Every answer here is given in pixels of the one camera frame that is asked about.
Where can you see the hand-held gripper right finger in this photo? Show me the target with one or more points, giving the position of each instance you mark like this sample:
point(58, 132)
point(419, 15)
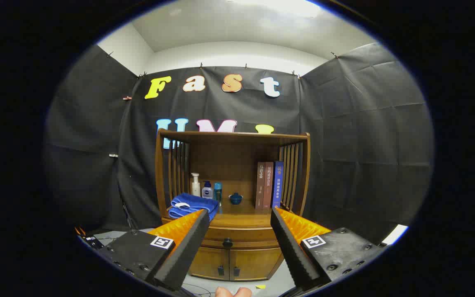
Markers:
point(291, 251)

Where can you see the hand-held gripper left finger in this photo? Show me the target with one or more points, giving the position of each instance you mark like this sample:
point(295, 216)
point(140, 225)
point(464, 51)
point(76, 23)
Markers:
point(188, 251)

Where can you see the wooden countertop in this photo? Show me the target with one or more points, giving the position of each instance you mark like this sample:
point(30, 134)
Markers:
point(241, 211)

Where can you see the brown wooden cabinet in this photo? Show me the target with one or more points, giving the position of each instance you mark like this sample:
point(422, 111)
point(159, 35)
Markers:
point(221, 156)

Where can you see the folded blue towel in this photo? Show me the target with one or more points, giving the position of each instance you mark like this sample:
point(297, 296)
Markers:
point(192, 204)

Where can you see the white bottle blue cap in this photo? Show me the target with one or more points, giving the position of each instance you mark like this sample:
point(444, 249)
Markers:
point(207, 192)

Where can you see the white pump bottle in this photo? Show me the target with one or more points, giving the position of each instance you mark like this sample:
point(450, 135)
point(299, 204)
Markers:
point(196, 187)

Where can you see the clear blue bottle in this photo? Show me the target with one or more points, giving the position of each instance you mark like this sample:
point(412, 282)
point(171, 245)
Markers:
point(218, 193)

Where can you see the blue book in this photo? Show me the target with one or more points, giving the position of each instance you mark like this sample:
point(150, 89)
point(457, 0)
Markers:
point(278, 185)

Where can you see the reddish brown book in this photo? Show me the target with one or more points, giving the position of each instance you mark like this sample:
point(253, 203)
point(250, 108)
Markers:
point(268, 185)

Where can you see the blue lidded teacup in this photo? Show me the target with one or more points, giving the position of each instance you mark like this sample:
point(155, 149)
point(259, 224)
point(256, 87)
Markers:
point(235, 199)

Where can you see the dark brown book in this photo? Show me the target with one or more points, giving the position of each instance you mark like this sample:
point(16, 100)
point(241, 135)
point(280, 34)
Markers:
point(259, 185)

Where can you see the black electronic device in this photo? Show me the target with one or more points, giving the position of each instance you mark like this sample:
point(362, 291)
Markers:
point(91, 240)

